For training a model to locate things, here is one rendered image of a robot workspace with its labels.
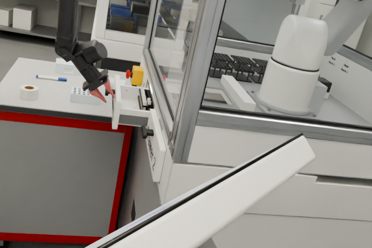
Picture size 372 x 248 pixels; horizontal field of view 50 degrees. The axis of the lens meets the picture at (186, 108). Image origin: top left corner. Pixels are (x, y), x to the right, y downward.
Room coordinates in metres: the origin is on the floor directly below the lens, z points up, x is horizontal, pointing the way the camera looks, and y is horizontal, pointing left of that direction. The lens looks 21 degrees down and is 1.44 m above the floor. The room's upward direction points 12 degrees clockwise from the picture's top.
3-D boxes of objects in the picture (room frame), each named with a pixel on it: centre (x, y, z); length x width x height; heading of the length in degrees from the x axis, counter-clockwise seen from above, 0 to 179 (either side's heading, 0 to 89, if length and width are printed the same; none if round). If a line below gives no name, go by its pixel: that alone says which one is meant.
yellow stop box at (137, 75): (1.76, 0.25, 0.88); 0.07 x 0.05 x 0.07; 15
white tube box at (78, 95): (1.62, 0.44, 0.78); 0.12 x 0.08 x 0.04; 107
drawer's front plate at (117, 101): (1.41, 0.26, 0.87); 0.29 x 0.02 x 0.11; 15
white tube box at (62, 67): (1.93, 0.62, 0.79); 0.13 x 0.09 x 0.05; 110
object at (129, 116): (1.47, 0.06, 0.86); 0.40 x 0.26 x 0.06; 105
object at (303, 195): (1.53, -0.32, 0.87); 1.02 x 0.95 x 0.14; 15
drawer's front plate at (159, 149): (1.14, 0.07, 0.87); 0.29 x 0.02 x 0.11; 15
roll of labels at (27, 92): (1.52, 0.64, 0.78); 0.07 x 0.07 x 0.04
